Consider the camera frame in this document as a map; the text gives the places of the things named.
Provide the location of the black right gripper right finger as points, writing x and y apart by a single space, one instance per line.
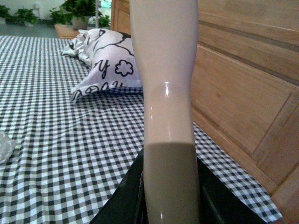
218 204

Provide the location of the wooden headboard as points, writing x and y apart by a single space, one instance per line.
245 88

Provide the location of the black white checkered bedsheet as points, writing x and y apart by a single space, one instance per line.
70 156

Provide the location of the white pillow with black print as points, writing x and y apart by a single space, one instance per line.
110 57

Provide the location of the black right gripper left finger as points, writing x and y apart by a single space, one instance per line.
127 204

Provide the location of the green potted plant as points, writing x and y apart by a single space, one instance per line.
81 14

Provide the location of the white crumpled paper trash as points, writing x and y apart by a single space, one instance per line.
7 146

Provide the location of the beige hand brush black bristles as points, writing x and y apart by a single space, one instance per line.
164 36

